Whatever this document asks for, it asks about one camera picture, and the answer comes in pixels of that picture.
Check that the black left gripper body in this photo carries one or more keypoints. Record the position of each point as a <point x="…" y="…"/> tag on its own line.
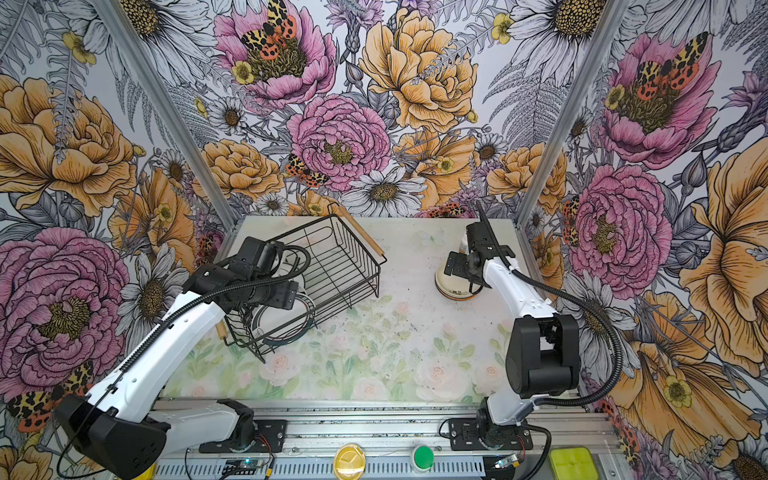
<point x="271" y="293"/>

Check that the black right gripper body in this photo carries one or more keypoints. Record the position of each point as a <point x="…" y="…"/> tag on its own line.
<point x="462" y="269"/>

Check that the cream plate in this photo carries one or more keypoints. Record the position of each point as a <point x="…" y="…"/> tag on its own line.
<point x="455" y="288"/>

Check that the large white back plate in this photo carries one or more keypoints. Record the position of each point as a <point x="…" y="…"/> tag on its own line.
<point x="276" y="327"/>

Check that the black wire dish rack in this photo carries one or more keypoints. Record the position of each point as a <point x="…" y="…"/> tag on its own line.
<point x="344" y="268"/>

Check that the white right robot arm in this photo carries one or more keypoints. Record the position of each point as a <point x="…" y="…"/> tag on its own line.
<point x="542" y="357"/>

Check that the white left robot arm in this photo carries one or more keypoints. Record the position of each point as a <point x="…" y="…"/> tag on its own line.
<point x="114" y="425"/>

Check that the white pill bottle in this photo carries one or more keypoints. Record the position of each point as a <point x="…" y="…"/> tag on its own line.
<point x="464" y="248"/>

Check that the small green circuit board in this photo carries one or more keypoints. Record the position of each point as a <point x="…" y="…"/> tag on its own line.
<point x="244" y="466"/>

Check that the gold round lid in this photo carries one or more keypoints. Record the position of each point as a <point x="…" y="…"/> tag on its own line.
<point x="349" y="463"/>

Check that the green push button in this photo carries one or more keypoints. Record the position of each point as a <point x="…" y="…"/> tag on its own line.
<point x="422" y="458"/>

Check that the lime green sponge block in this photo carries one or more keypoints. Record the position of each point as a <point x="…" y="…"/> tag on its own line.
<point x="575" y="463"/>

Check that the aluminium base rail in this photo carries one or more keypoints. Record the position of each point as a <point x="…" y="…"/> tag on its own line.
<point x="387" y="434"/>

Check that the aluminium left corner post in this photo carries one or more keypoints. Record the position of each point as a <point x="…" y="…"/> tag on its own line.
<point x="129" y="44"/>

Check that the aluminium corner post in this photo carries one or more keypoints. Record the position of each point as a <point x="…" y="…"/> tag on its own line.
<point x="606" y="31"/>
<point x="129" y="44"/>

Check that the aluminium right corner post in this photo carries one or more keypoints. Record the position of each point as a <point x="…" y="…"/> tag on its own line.
<point x="606" y="31"/>

